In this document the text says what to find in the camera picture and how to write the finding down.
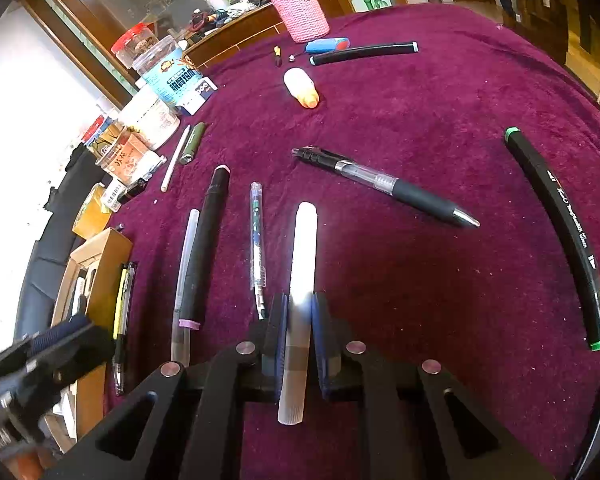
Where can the purple tablecloth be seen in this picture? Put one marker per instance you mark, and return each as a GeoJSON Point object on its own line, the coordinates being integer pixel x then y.
{"type": "Point", "coordinates": [495, 304]}

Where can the black retractable gel pen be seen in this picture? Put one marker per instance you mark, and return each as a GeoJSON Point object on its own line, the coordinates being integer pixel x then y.
{"type": "Point", "coordinates": [400, 190]}

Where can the yellow black pen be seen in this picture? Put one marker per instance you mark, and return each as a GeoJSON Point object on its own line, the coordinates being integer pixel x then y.
{"type": "Point", "coordinates": [119, 330]}

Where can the blue label plastic jar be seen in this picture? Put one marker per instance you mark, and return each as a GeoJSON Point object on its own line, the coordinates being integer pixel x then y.
{"type": "Point", "coordinates": [166, 72]}

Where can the green lighter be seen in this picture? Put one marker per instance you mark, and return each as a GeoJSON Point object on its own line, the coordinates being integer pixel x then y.
{"type": "Point", "coordinates": [192, 143]}

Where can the blue white small box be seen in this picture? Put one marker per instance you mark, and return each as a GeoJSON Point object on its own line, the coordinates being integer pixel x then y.
{"type": "Point", "coordinates": [194, 98]}

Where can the small yellow black screwdriver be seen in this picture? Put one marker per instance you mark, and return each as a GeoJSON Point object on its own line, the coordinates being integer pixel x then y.
{"type": "Point", "coordinates": [278, 56]}

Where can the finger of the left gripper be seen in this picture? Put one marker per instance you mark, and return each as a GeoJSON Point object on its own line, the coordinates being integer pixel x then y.
{"type": "Point", "coordinates": [53, 335]}

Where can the clear orange label jar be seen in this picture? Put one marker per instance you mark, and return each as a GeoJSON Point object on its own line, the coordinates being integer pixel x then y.
{"type": "Point", "coordinates": [123, 157]}

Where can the cardboard box tray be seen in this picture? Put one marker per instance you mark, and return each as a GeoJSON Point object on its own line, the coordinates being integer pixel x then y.
{"type": "Point", "coordinates": [105, 252]}

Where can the black clear pen by jars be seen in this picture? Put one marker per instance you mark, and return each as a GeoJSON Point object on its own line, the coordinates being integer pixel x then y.
{"type": "Point", "coordinates": [140, 185]}

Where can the black marker teal caps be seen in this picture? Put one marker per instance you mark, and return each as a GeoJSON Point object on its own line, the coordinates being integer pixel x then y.
{"type": "Point", "coordinates": [373, 51]}

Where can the white slim marker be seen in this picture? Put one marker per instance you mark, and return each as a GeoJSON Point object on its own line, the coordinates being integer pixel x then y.
{"type": "Point", "coordinates": [298, 336]}

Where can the white orange glue bottle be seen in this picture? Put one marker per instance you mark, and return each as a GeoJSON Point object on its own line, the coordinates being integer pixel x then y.
{"type": "Point", "coordinates": [301, 87]}

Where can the white medicine jar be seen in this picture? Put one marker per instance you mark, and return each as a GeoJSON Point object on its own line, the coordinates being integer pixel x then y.
{"type": "Point", "coordinates": [150, 117]}

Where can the pink knitted bottle sleeve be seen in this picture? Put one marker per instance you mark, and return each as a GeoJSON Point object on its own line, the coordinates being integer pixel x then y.
{"type": "Point", "coordinates": [304, 19]}

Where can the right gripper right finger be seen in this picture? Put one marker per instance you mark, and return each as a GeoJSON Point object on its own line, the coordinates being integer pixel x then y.
{"type": "Point", "coordinates": [326, 345]}

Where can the translucent white pen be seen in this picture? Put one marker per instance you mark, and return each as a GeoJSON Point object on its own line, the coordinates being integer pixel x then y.
{"type": "Point", "coordinates": [180, 338]}

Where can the white stick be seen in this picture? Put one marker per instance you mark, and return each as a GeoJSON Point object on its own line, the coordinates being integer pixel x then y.
{"type": "Point", "coordinates": [174, 159]}

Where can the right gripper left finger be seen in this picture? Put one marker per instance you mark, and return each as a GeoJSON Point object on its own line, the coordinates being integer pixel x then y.
{"type": "Point", "coordinates": [274, 344]}

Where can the blue lighter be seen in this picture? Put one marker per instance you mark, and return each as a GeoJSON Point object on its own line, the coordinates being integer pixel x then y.
{"type": "Point", "coordinates": [325, 45]}

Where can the yellow tape roll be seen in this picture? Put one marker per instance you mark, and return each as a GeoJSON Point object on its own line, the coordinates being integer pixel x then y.
{"type": "Point", "coordinates": [93, 215]}

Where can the gold packet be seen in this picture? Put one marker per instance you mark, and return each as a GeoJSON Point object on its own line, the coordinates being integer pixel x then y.
{"type": "Point", "coordinates": [100, 136]}

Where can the blue patterned clear pen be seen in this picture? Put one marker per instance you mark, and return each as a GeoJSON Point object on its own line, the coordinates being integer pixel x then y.
{"type": "Point", "coordinates": [257, 258]}

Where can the black marker green cap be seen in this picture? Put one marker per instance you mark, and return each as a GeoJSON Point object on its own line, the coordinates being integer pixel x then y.
{"type": "Point", "coordinates": [570, 230]}

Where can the black marker pink cap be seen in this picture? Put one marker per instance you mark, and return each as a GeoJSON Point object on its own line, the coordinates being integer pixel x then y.
{"type": "Point", "coordinates": [199, 267]}

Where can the black bag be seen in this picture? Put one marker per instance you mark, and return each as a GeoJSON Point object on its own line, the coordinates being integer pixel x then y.
{"type": "Point", "coordinates": [50, 253]}

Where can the white barcode box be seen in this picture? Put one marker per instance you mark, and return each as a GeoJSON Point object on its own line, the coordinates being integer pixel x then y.
{"type": "Point", "coordinates": [112, 194]}

